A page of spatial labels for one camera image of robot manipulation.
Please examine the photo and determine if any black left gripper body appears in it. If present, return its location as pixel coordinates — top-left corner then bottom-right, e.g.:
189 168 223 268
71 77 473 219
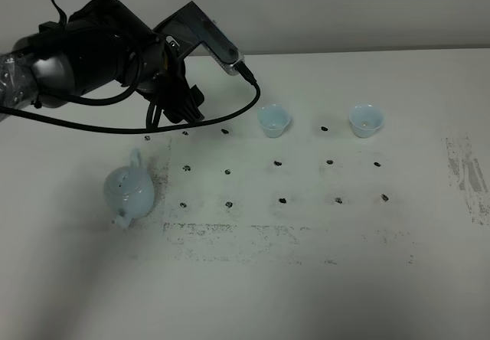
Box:
136 29 204 124

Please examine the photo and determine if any light blue porcelain teapot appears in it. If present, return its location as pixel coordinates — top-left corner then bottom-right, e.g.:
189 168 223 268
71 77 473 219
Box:
103 149 155 229

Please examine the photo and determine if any left light blue teacup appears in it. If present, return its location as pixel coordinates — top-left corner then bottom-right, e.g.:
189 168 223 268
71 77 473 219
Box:
257 104 292 138

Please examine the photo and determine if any light blue teacup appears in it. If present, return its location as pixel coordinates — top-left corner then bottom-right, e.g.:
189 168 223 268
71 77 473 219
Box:
257 104 292 138
348 104 385 138

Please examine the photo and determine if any right light blue teacup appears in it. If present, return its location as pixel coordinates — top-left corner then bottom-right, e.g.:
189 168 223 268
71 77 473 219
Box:
348 104 385 138

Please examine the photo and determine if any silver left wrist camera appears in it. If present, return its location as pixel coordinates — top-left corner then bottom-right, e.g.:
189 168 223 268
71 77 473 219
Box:
153 2 244 76

